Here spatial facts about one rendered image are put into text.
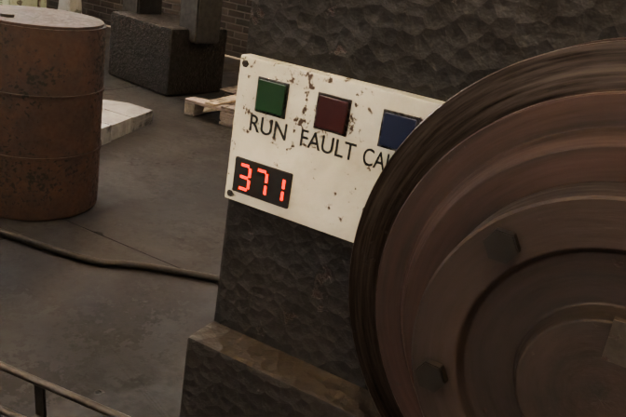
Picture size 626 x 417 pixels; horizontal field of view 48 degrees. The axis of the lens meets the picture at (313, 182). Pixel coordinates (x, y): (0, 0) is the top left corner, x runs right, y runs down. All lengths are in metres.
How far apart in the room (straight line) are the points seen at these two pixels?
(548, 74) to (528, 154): 0.07
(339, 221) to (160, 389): 1.59
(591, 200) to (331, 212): 0.39
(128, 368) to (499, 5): 1.93
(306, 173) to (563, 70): 0.35
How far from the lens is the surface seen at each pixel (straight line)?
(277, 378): 0.90
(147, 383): 2.36
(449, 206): 0.57
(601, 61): 0.57
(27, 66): 3.22
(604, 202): 0.49
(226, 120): 5.25
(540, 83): 0.57
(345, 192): 0.80
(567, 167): 0.54
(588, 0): 0.72
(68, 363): 2.45
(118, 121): 4.73
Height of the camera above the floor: 1.38
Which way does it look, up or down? 19 degrees down
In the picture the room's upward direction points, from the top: 9 degrees clockwise
